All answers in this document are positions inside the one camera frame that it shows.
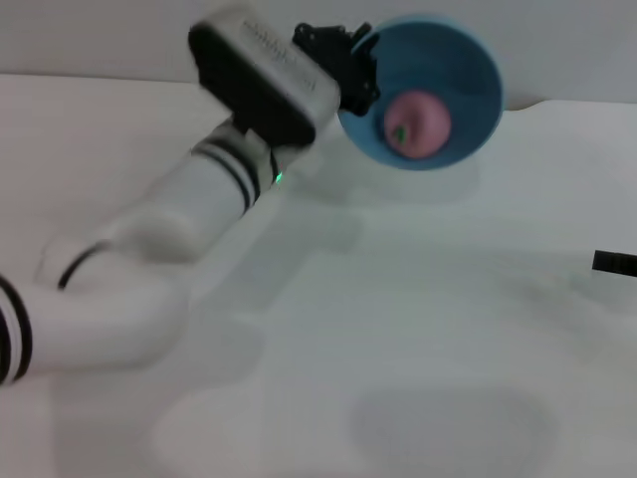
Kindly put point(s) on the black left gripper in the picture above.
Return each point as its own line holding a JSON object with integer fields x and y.
{"x": 328, "y": 55}

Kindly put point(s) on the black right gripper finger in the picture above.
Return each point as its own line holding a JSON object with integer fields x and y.
{"x": 617, "y": 263}

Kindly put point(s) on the pink toy peach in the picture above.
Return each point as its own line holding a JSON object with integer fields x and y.
{"x": 423, "y": 124}

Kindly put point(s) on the blue bowl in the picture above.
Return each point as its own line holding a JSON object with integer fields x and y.
{"x": 468, "y": 74}

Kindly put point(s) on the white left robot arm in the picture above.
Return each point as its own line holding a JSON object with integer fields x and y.
{"x": 149, "y": 249}

